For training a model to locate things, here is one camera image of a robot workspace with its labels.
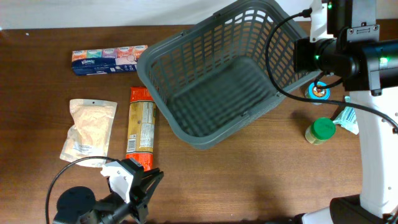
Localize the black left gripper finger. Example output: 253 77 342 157
141 168 160 199
143 170 164 204

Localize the orange spaghetti packet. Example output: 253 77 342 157
126 86 156 171

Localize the beige powder pouch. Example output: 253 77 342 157
60 99 118 167

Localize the grey plastic shopping basket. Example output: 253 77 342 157
137 1 315 149

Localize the Kleenex tissue multipack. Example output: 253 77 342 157
72 45 148 76

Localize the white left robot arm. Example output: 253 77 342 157
45 156 164 223

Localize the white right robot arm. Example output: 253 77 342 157
294 0 397 223

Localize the blue rooster tin can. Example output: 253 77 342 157
305 82 331 100

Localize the light green wipes packet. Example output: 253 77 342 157
333 106 359 135

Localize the green lid glass jar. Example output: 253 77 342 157
305 118 336 145

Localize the black right camera cable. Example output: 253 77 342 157
264 8 398 133

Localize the black camera cable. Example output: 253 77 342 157
45 156 116 224
264 8 398 133

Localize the black left camera cable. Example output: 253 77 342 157
45 156 116 224

